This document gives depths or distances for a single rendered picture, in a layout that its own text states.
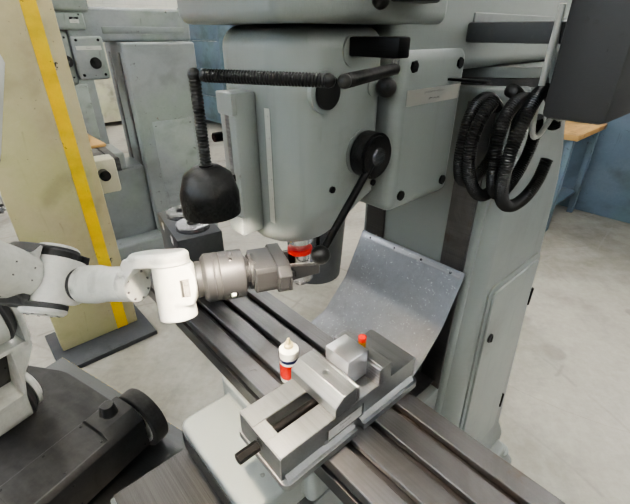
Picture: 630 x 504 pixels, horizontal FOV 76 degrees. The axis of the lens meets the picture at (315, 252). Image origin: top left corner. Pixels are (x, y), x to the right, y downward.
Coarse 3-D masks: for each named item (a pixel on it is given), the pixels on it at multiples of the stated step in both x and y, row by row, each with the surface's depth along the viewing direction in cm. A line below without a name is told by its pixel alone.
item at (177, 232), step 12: (168, 216) 113; (180, 216) 112; (168, 228) 108; (180, 228) 105; (192, 228) 105; (204, 228) 106; (216, 228) 108; (168, 240) 113; (180, 240) 102; (192, 240) 104; (204, 240) 106; (216, 240) 107; (192, 252) 105; (204, 252) 107
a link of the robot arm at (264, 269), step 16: (224, 256) 70; (240, 256) 70; (256, 256) 74; (272, 256) 74; (224, 272) 68; (240, 272) 69; (256, 272) 70; (272, 272) 71; (288, 272) 70; (224, 288) 69; (240, 288) 70; (256, 288) 71; (272, 288) 72; (288, 288) 71
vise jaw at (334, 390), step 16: (304, 368) 74; (320, 368) 74; (336, 368) 74; (304, 384) 73; (320, 384) 71; (336, 384) 70; (352, 384) 70; (320, 400) 71; (336, 400) 68; (352, 400) 70; (336, 416) 69
